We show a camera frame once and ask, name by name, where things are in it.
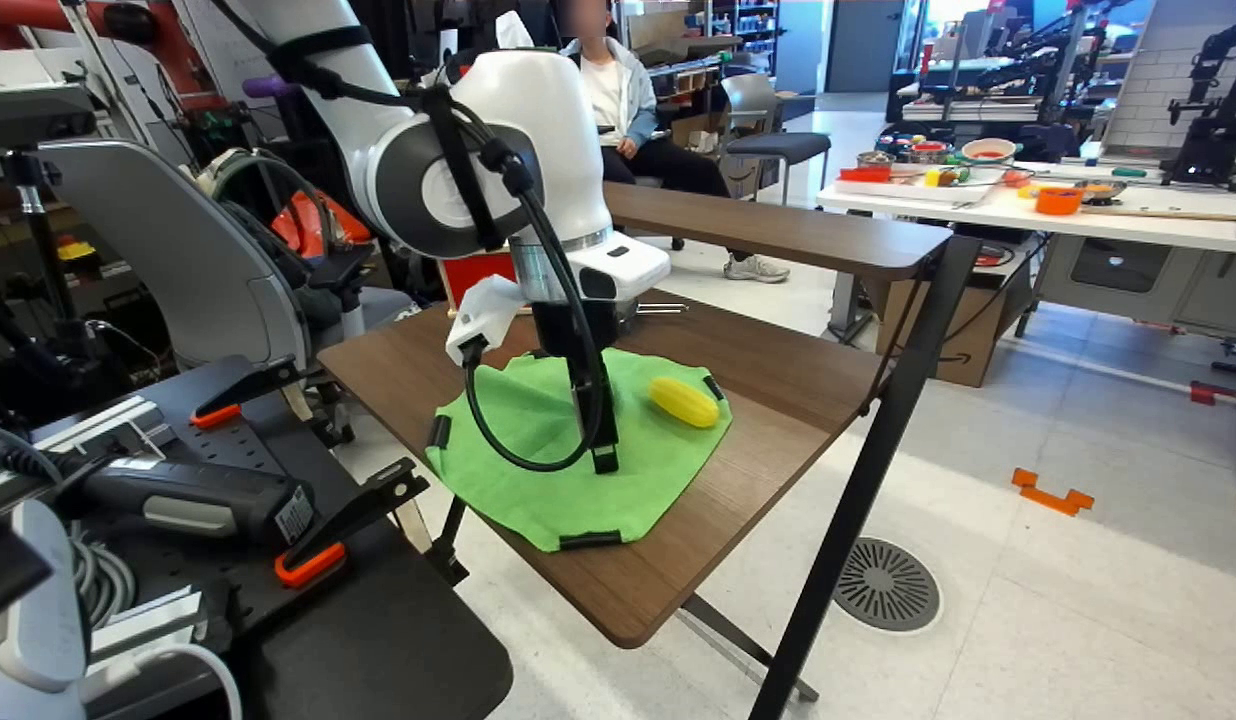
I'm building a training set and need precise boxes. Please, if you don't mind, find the dark wood table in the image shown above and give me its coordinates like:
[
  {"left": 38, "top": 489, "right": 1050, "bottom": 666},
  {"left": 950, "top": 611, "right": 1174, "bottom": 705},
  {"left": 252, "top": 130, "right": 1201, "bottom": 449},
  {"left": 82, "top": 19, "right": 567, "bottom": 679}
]
[{"left": 315, "top": 290, "right": 899, "bottom": 705}]

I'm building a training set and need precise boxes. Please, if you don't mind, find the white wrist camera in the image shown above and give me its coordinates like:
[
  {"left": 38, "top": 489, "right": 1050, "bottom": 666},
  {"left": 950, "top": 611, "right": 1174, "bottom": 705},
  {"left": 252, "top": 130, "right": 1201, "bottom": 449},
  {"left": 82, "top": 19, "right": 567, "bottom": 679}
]
[{"left": 442, "top": 273, "right": 527, "bottom": 373}]

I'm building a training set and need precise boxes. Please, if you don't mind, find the black mounting platform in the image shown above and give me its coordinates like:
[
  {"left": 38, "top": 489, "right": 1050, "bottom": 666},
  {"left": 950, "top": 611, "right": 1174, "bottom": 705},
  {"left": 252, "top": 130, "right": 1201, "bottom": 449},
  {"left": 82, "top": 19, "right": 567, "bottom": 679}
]
[{"left": 0, "top": 354, "right": 513, "bottom": 720}]

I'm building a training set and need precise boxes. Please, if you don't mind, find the orange floor tape marker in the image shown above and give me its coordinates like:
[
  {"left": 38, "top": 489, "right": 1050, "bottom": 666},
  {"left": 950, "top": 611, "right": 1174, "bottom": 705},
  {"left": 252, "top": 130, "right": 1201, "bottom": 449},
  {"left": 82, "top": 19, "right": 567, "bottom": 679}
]
[{"left": 1007, "top": 462, "right": 1097, "bottom": 518}]

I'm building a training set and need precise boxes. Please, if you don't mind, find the orange flat bowl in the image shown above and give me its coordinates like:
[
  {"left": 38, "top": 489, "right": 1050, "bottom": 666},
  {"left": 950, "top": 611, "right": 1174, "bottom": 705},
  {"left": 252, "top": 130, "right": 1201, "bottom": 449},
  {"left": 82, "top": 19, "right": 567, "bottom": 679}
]
[{"left": 835, "top": 161, "right": 899, "bottom": 189}]

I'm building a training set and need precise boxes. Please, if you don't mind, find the black clamp orange tip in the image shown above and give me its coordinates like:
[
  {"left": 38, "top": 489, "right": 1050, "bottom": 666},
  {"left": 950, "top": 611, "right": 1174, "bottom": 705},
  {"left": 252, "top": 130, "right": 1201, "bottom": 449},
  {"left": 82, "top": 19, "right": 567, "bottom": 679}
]
[
  {"left": 188, "top": 354, "right": 306, "bottom": 432},
  {"left": 268, "top": 454, "right": 433, "bottom": 591}
]

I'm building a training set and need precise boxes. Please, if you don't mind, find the seated person light jacket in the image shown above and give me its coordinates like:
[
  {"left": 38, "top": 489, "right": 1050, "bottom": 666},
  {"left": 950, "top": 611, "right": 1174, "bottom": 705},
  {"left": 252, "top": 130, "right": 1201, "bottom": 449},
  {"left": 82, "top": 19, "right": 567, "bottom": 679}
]
[{"left": 559, "top": 0, "right": 793, "bottom": 289}]

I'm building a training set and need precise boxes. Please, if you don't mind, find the orange cup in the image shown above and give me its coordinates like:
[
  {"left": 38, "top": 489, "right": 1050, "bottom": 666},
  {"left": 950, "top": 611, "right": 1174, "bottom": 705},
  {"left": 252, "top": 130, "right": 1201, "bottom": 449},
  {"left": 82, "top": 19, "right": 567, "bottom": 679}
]
[{"left": 1031, "top": 183, "right": 1086, "bottom": 221}]

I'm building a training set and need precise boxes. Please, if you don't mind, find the green towel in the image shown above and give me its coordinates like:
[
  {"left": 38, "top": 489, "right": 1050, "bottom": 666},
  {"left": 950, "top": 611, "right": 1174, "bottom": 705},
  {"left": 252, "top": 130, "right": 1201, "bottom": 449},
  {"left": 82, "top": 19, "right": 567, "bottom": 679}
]
[{"left": 425, "top": 342, "right": 734, "bottom": 556}]

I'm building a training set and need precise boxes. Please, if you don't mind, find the black grey hand tool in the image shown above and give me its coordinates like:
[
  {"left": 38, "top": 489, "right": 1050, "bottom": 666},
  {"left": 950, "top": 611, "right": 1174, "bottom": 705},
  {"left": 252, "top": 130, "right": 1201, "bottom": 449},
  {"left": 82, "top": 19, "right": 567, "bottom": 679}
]
[{"left": 72, "top": 454, "right": 313, "bottom": 544}]

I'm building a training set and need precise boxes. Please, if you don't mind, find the dark padded seat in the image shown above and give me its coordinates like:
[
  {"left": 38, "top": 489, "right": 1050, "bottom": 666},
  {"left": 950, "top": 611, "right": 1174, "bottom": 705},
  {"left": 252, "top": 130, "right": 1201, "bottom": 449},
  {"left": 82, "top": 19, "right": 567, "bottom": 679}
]
[{"left": 720, "top": 126, "right": 835, "bottom": 202}]

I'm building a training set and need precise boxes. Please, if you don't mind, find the cardboard box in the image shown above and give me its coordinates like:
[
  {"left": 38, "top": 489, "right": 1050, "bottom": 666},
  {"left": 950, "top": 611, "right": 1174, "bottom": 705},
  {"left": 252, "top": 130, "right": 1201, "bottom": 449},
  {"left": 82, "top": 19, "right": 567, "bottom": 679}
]
[{"left": 892, "top": 273, "right": 1048, "bottom": 393}]

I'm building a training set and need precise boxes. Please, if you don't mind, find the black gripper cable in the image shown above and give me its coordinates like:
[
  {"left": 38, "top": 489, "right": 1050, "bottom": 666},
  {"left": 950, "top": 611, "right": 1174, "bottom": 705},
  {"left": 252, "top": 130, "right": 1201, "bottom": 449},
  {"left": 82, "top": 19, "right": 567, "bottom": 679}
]
[{"left": 412, "top": 76, "right": 607, "bottom": 475}]

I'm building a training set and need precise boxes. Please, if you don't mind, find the grey chair shell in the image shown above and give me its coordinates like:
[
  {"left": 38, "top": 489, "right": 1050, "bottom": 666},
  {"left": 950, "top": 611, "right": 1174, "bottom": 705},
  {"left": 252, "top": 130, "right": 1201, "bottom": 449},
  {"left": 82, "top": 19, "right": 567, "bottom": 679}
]
[{"left": 32, "top": 137, "right": 313, "bottom": 376}]

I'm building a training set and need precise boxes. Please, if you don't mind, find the round floor drain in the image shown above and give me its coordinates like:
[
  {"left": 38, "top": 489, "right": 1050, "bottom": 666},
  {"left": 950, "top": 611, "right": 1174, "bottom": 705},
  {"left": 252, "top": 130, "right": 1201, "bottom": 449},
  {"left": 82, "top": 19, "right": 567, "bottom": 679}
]
[{"left": 830, "top": 535, "right": 944, "bottom": 636}]

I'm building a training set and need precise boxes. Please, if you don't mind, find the brown table with black legs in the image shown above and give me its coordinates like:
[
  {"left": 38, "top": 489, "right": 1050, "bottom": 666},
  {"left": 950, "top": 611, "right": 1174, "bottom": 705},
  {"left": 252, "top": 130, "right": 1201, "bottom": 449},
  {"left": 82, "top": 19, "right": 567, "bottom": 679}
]
[{"left": 598, "top": 180, "right": 983, "bottom": 720}]

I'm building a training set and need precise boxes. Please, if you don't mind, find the white cable bundle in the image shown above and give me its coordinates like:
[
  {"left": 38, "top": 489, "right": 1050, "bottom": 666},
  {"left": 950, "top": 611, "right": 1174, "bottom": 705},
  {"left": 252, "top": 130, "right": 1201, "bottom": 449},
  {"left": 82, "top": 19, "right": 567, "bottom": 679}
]
[{"left": 69, "top": 514, "right": 248, "bottom": 720}]

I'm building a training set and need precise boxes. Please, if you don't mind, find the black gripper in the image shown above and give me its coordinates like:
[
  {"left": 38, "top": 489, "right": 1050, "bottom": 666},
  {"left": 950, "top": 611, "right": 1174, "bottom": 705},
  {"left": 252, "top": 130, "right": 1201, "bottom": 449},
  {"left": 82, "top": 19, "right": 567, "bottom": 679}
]
[{"left": 527, "top": 268, "right": 625, "bottom": 475}]

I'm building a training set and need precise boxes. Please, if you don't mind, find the yellow toy corn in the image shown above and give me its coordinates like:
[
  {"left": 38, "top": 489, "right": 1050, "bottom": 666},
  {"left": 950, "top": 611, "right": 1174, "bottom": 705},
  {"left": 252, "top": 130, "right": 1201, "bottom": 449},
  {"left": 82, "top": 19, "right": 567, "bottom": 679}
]
[{"left": 643, "top": 373, "right": 726, "bottom": 432}]

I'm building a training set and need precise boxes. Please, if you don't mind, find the white table with toys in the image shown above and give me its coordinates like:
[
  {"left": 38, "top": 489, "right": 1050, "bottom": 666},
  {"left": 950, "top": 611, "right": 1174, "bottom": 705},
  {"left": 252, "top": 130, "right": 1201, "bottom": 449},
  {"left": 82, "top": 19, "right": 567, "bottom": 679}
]
[{"left": 815, "top": 137, "right": 1236, "bottom": 256}]

